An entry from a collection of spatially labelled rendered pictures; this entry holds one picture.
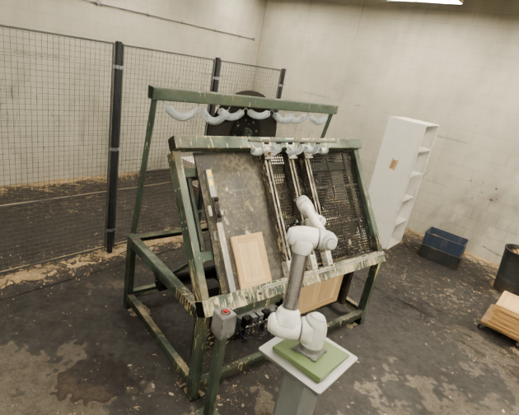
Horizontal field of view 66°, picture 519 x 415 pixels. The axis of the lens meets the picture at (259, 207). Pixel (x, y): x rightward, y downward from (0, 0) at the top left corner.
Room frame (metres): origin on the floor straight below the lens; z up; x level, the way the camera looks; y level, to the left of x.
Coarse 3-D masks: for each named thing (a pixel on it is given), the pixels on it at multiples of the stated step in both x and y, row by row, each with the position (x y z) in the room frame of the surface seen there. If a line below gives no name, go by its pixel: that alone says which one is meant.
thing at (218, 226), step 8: (208, 184) 2.89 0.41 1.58; (208, 192) 2.88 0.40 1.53; (216, 224) 2.76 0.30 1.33; (224, 240) 2.73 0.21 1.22; (224, 248) 2.70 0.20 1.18; (224, 256) 2.66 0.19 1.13; (224, 264) 2.63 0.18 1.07; (224, 272) 2.62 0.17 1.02; (232, 280) 2.60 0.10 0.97; (232, 288) 2.57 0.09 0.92
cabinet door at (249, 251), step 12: (240, 240) 2.84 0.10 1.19; (252, 240) 2.91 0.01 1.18; (240, 252) 2.79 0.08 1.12; (252, 252) 2.86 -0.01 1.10; (264, 252) 2.93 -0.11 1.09; (240, 264) 2.73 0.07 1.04; (252, 264) 2.80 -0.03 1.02; (264, 264) 2.87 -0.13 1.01; (240, 276) 2.68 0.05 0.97; (252, 276) 2.75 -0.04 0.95; (264, 276) 2.82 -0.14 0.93; (240, 288) 2.65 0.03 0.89
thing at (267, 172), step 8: (264, 152) 3.32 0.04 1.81; (264, 160) 3.33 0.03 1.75; (264, 168) 3.32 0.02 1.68; (264, 176) 3.30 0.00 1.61; (272, 176) 3.30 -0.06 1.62; (264, 184) 3.29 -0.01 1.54; (272, 184) 3.26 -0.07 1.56; (272, 192) 3.22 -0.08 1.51; (272, 200) 3.19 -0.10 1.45; (272, 208) 3.18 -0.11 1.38; (280, 208) 3.19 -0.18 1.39; (272, 216) 3.17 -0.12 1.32; (280, 216) 3.15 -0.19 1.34; (280, 224) 3.11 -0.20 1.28; (280, 232) 3.07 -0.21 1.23; (280, 240) 3.05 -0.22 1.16; (288, 248) 3.04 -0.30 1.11; (280, 256) 3.03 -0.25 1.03; (288, 256) 3.01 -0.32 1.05; (288, 264) 2.96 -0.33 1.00; (288, 272) 2.93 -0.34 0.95
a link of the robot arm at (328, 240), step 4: (320, 232) 2.34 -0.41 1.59; (324, 232) 2.34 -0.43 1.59; (328, 232) 2.36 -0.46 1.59; (332, 232) 2.41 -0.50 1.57; (320, 236) 2.31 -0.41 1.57; (324, 236) 2.32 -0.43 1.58; (328, 236) 2.31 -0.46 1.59; (332, 236) 2.31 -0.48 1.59; (320, 240) 2.30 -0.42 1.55; (324, 240) 2.29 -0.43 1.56; (328, 240) 2.28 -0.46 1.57; (332, 240) 2.28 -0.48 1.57; (336, 240) 2.31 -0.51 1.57; (320, 244) 2.30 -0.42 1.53; (324, 244) 2.28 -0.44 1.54; (328, 244) 2.27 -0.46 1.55; (332, 244) 2.28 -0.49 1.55; (336, 244) 2.30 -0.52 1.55; (316, 248) 2.31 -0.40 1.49; (320, 248) 2.31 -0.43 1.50; (324, 248) 2.29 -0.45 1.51; (328, 248) 2.27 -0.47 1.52; (332, 248) 2.28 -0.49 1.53
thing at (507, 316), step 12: (504, 300) 4.22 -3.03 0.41; (516, 300) 4.28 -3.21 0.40; (492, 312) 4.37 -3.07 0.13; (504, 312) 4.01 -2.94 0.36; (516, 312) 3.97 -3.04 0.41; (480, 324) 4.15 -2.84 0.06; (492, 324) 4.05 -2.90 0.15; (504, 324) 4.00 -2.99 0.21; (516, 324) 3.93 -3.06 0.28; (516, 336) 3.90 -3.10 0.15
